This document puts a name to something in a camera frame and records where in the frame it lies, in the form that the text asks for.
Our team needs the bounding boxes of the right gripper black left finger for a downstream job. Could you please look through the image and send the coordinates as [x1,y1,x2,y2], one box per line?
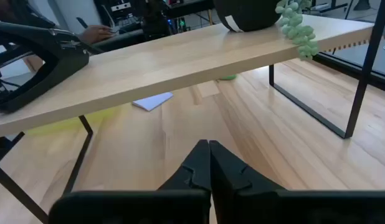
[49,139,211,224]

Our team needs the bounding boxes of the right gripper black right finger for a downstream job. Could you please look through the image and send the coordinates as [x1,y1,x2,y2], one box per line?
[209,140,385,224]

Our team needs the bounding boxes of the white notepad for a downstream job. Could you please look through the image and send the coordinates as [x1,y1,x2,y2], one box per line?
[131,91,174,112]

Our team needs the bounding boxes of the small green item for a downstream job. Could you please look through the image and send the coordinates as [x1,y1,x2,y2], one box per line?
[217,73,237,82]

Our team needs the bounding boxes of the wooden shelf with black legs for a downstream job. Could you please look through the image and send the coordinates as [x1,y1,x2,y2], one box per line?
[0,0,385,224]

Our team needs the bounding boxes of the yellow-green translucent bin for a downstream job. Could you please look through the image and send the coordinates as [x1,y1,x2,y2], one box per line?
[24,107,118,136]

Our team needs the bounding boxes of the artificial succulents in black pot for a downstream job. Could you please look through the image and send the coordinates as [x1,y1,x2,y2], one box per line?
[212,0,320,62]

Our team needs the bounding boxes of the person's hand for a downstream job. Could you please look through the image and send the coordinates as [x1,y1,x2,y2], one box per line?
[77,24,114,45]

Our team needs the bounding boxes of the black computer equipment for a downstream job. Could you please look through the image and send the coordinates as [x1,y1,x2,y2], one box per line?
[94,0,143,29]

